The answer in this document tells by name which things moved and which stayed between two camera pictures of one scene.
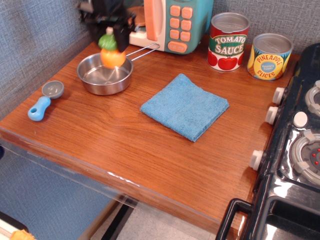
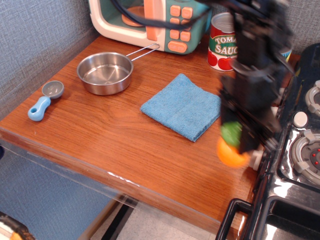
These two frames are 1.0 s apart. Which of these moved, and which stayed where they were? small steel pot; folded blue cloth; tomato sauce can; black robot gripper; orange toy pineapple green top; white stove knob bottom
Moved: black robot gripper; orange toy pineapple green top
Stayed: small steel pot; white stove knob bottom; folded blue cloth; tomato sauce can
